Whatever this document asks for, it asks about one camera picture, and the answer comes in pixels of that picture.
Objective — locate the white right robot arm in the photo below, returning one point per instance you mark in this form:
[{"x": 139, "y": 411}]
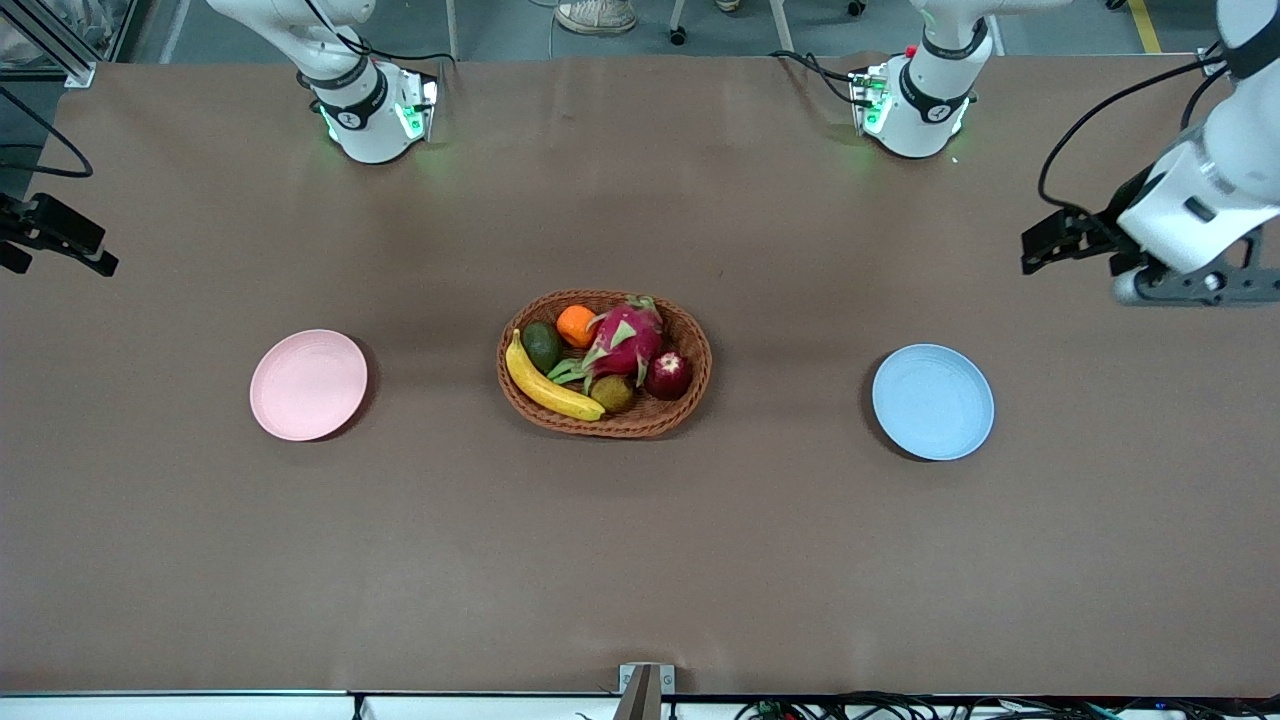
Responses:
[{"x": 370, "y": 130}]

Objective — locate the metal table edge bracket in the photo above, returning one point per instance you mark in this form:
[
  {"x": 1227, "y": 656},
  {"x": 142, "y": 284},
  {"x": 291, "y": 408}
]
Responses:
[{"x": 645, "y": 690}]

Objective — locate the brown kiwi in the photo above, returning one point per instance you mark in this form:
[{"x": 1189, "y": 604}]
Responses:
[{"x": 612, "y": 393}]

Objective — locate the red apple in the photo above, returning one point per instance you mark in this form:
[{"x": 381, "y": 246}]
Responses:
[{"x": 668, "y": 376}]

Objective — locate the pink dragon fruit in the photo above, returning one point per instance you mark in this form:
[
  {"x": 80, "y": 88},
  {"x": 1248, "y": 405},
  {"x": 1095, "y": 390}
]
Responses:
[{"x": 625, "y": 340}]

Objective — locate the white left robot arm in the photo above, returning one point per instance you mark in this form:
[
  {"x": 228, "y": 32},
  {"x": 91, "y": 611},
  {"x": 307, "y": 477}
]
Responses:
[{"x": 920, "y": 110}]

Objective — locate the beige shoe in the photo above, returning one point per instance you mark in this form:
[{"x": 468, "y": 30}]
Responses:
[{"x": 595, "y": 15}]

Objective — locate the orange mandarin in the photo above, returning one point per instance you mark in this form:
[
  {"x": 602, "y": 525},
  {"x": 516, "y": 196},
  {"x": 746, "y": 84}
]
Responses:
[{"x": 576, "y": 326}]

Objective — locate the blue round plate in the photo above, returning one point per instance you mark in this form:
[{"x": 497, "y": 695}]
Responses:
[{"x": 933, "y": 402}]

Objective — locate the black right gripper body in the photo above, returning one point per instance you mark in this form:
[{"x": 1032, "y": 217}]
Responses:
[{"x": 30, "y": 226}]

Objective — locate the white table edge rail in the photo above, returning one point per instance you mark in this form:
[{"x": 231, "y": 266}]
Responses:
[{"x": 200, "y": 706}]

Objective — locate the aluminium frame profile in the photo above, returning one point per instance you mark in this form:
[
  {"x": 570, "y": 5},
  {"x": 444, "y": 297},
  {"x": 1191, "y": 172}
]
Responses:
[
  {"x": 55, "y": 45},
  {"x": 1210, "y": 62}
]

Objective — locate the dark green avocado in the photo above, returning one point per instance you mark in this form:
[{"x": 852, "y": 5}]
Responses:
[{"x": 541, "y": 347}]

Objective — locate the pink round plate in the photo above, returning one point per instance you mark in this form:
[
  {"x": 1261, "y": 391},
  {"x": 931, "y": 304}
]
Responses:
[{"x": 308, "y": 385}]

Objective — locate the brown wicker basket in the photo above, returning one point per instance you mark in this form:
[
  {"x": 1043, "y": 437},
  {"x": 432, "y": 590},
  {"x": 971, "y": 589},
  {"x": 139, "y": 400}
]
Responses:
[{"x": 680, "y": 410}]

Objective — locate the yellow banana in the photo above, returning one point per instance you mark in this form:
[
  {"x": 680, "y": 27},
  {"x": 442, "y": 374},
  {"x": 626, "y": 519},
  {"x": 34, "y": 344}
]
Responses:
[{"x": 540, "y": 385}]

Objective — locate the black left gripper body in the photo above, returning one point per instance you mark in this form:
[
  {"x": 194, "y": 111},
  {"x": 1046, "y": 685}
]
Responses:
[{"x": 1102, "y": 230}]

